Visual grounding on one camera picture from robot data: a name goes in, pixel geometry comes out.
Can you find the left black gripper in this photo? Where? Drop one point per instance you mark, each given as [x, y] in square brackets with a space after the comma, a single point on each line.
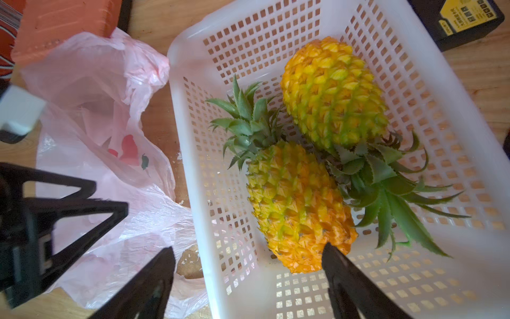
[27, 262]

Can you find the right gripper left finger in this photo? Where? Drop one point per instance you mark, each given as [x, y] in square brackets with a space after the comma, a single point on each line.
[146, 295]

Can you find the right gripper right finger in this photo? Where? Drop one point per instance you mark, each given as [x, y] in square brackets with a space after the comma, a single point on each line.
[352, 294]

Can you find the pink plastic bag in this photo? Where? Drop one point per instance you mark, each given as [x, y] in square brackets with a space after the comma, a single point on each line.
[96, 90]

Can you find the yellow pineapple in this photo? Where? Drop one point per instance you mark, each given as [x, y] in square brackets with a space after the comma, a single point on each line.
[295, 200]
[335, 102]

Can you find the orange tool case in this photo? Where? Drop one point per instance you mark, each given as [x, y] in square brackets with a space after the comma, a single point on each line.
[47, 24]

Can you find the white plastic basket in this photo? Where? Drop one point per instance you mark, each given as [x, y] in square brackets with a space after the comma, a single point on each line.
[251, 42]

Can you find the black box yellow label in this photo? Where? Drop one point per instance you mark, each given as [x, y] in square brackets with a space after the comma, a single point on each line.
[453, 23]

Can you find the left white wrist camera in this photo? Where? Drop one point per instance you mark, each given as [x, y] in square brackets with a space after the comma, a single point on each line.
[20, 112]

